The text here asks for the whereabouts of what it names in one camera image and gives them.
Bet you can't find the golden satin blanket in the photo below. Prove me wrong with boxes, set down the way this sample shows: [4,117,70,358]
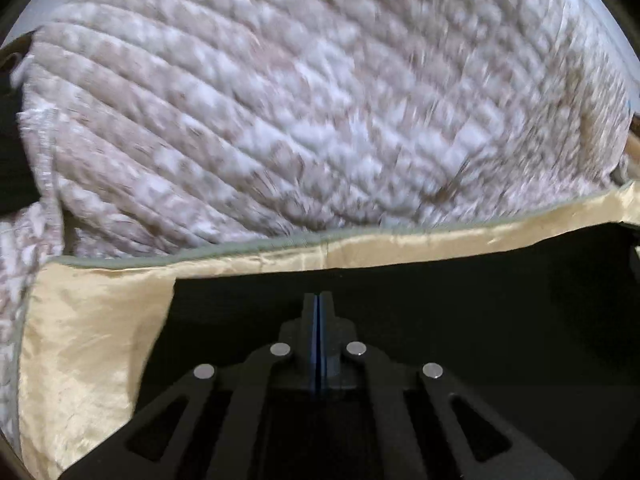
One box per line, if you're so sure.
[17,180,640,480]

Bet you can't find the quilted floral bedspread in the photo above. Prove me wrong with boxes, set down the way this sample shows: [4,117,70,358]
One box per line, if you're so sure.
[0,0,638,441]

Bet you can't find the black garment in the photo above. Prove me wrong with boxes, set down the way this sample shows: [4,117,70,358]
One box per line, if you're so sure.
[0,32,42,217]

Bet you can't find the black pants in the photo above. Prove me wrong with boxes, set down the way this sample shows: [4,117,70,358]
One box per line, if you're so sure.
[135,221,640,480]

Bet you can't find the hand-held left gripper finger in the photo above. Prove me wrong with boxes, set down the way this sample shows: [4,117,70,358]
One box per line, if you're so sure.
[60,291,319,480]
[319,291,576,480]

